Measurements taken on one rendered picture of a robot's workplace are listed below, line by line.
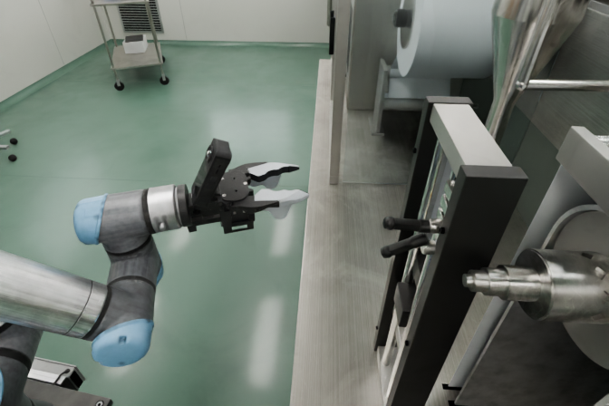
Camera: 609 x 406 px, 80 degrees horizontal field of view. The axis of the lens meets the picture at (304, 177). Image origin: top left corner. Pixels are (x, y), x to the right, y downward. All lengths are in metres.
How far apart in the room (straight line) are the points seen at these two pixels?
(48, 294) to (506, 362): 0.65
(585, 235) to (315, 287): 0.59
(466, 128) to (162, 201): 0.44
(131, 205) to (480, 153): 0.49
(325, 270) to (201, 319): 1.14
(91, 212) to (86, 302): 0.13
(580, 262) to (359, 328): 0.53
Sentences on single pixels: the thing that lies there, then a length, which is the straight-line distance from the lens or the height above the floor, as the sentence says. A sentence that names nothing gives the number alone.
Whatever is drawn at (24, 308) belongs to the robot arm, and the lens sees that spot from 0.57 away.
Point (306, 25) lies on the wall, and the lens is 5.64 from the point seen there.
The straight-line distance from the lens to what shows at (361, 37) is 0.98.
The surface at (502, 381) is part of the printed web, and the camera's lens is 0.75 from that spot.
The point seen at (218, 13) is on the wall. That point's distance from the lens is 5.81.
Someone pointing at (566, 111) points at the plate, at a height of 1.23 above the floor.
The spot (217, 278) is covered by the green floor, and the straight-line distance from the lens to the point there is 2.10.
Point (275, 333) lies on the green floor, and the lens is 1.87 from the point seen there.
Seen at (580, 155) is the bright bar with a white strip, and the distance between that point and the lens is 0.39.
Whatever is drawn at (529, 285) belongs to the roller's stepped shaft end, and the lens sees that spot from 0.39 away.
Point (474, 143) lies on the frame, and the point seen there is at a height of 1.44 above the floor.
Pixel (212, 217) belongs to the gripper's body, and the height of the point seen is 1.19.
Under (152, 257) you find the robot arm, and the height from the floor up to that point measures 1.13.
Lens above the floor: 1.61
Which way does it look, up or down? 36 degrees down
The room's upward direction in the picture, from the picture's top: straight up
